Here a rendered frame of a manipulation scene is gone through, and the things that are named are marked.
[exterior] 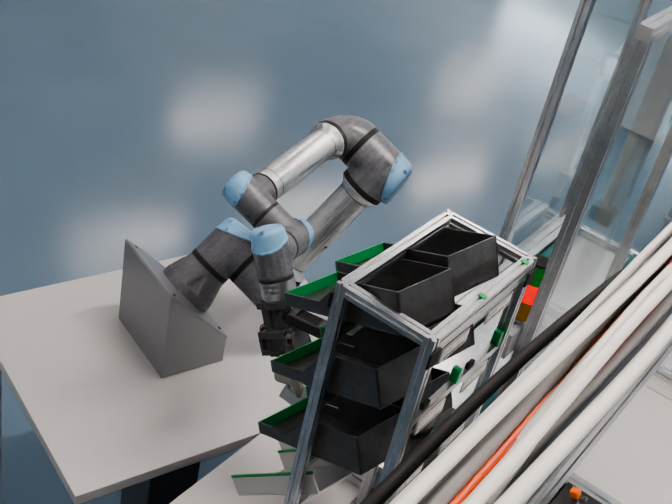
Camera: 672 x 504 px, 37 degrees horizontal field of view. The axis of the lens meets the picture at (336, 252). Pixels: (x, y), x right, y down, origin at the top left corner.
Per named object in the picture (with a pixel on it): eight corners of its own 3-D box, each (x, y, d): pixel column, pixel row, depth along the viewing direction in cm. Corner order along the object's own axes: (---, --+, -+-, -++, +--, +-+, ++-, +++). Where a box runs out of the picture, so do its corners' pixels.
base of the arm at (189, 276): (154, 262, 253) (181, 234, 253) (183, 283, 266) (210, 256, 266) (185, 299, 245) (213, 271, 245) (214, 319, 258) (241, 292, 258)
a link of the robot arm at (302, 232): (288, 197, 219) (267, 210, 209) (323, 234, 218) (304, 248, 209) (266, 221, 222) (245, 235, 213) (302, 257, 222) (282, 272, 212)
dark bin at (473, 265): (335, 273, 187) (331, 235, 185) (384, 253, 195) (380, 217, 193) (450, 298, 167) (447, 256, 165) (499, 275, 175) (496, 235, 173)
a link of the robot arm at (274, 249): (292, 220, 208) (275, 231, 200) (302, 270, 210) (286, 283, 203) (258, 223, 211) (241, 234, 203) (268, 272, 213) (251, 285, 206)
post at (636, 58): (488, 415, 245) (633, 37, 188) (494, 409, 247) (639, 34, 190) (499, 422, 244) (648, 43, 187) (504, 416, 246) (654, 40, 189)
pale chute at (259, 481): (238, 495, 206) (230, 475, 206) (286, 469, 215) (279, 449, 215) (318, 494, 185) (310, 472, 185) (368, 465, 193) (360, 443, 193)
